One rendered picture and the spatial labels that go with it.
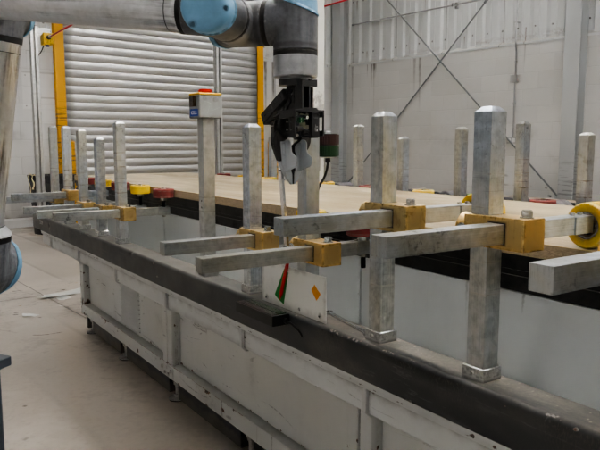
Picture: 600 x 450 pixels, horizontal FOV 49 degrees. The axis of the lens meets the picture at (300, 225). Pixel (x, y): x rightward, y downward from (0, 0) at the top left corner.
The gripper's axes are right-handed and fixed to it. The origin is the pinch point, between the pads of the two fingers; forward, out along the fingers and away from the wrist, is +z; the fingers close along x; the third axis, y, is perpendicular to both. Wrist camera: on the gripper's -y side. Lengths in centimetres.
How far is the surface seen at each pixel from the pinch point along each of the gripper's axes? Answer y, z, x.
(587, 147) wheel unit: -7, -6, 115
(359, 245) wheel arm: 1.0, 15.5, 17.8
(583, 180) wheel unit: -8, 4, 115
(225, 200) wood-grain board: -82, 11, 26
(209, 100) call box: -52, -19, 7
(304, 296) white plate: -2.7, 26.6, 5.2
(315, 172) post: -2.8, -0.8, 8.3
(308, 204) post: -2.8, 6.0, 6.4
